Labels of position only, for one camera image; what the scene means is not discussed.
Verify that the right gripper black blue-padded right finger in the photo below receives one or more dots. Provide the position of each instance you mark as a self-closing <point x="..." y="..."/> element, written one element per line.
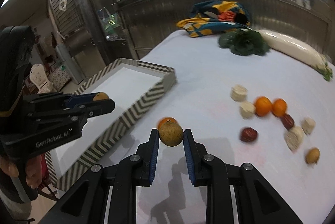
<point x="206" y="170"/>

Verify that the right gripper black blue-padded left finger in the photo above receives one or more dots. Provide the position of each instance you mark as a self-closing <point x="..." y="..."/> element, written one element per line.
<point x="137" y="170"/>

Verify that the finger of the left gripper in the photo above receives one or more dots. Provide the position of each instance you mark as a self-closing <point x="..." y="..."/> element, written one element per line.
<point x="71" y="100"/>
<point x="92" y="109"/>

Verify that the small tan longan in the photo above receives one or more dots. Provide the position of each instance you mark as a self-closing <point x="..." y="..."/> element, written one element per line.
<point x="100" y="96"/>

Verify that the tan longan fruit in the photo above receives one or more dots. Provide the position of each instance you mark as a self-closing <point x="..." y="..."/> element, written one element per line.
<point x="312" y="156"/>
<point x="171" y="133"/>

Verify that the red jujube date front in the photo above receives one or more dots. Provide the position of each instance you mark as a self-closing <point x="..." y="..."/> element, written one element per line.
<point x="248" y="134"/>

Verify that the red jujube date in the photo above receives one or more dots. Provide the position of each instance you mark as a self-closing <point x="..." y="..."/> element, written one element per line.
<point x="248" y="134"/>
<point x="287" y="121"/>

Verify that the small orange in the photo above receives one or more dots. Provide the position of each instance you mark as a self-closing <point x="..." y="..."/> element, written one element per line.
<point x="164" y="120"/>

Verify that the white yam piece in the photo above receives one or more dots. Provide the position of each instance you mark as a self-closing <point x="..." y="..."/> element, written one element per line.
<point x="238" y="93"/>
<point x="308" y="125"/>
<point x="247" y="110"/>

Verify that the white yam piece top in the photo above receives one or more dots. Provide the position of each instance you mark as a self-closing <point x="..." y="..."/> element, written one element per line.
<point x="238" y="93"/>

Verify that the orange mandarin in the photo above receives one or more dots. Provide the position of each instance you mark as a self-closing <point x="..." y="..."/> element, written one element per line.
<point x="262" y="106"/>
<point x="279" y="107"/>

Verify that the large white yam chunk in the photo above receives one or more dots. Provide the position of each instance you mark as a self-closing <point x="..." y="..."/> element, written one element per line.
<point x="294" y="138"/>

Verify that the red jujube date back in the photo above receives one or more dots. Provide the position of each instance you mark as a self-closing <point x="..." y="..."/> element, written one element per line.
<point x="287" y="121"/>

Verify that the person's hand holding gripper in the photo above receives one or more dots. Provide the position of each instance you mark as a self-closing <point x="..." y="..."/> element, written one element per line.
<point x="33" y="170"/>

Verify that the chevron striped white tray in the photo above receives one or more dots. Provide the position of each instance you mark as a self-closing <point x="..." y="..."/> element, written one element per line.
<point x="135" y="87"/>

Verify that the white ornate chair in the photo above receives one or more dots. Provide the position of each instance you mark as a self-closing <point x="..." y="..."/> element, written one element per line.
<point x="40" y="80"/>

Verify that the white tablecloth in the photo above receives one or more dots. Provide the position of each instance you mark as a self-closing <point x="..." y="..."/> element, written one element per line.
<point x="201" y="101"/>

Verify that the dark green leafy vegetable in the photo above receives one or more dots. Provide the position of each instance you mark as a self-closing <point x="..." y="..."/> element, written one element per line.
<point x="244" y="43"/>

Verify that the colourful patterned cloth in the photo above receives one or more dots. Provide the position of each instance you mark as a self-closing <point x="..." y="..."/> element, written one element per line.
<point x="215" y="17"/>

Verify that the long white radish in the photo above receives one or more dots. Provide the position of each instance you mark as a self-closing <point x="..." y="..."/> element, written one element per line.
<point x="298" y="50"/>

